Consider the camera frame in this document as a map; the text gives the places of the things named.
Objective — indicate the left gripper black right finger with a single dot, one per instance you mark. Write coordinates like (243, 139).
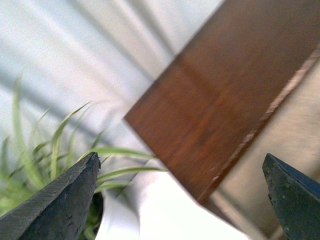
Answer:
(295, 198)

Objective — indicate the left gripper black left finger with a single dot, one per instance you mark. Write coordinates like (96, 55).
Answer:
(59, 210)

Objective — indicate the brown wooden drawer cabinet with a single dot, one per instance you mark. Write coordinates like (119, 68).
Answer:
(246, 85)

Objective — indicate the green spider plant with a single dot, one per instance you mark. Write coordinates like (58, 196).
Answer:
(26, 168)

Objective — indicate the white plant pot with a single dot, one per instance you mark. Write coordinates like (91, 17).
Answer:
(156, 207)

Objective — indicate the white backdrop curtain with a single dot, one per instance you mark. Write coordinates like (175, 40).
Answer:
(107, 52)

